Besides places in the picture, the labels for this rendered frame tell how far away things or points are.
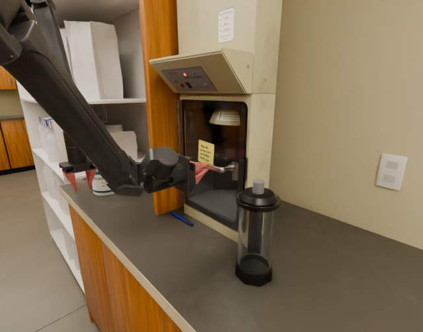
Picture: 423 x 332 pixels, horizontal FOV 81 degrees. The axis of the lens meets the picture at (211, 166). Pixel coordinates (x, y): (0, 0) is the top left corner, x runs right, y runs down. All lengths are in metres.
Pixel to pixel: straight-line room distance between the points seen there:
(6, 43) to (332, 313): 0.74
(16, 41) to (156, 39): 0.60
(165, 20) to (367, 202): 0.95
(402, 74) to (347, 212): 0.50
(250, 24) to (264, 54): 0.08
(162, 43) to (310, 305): 0.88
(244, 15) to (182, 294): 0.71
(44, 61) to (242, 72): 0.42
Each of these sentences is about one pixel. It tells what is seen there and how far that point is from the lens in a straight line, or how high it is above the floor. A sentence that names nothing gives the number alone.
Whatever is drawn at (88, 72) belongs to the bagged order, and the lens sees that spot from 1.79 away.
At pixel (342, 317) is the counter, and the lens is 0.70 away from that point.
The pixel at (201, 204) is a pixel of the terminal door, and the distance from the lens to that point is 0.90.
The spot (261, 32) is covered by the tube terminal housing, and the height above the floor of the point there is 1.56.
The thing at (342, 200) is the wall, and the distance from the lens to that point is 1.09.
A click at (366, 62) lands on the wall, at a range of 1.02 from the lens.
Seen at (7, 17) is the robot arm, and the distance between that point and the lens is 0.40.
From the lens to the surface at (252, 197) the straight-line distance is 0.59.
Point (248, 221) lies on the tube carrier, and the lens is 0.61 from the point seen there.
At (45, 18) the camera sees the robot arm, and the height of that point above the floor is 1.63.
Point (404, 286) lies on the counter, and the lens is 0.86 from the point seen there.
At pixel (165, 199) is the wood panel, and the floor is 1.00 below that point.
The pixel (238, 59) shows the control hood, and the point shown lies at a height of 1.49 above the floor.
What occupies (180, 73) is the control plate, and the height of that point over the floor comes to 1.47.
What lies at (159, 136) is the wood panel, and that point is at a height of 1.26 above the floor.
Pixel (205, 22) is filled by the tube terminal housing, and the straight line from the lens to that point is 0.83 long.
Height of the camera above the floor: 1.42
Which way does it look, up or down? 17 degrees down
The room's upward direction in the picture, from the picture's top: straight up
